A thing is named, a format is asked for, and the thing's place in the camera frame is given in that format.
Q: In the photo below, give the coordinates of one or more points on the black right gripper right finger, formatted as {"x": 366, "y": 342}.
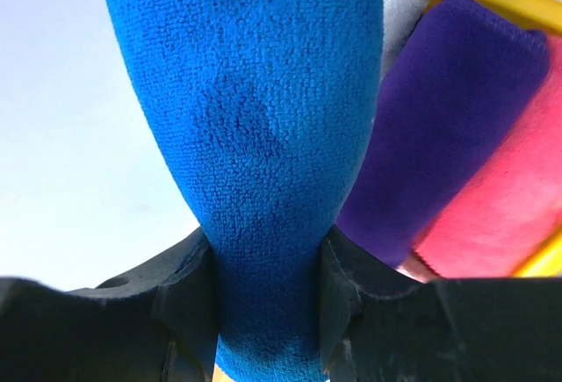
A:
{"x": 377, "y": 324}

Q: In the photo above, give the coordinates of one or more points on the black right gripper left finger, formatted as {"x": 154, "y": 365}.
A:
{"x": 155, "y": 322}

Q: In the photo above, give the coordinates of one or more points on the blue towel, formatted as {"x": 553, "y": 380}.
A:
{"x": 262, "y": 110}

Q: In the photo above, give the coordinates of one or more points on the rolled purple towel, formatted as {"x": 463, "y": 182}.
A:
{"x": 457, "y": 87}

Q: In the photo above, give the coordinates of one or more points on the rolled hot pink towel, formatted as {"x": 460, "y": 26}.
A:
{"x": 510, "y": 206}

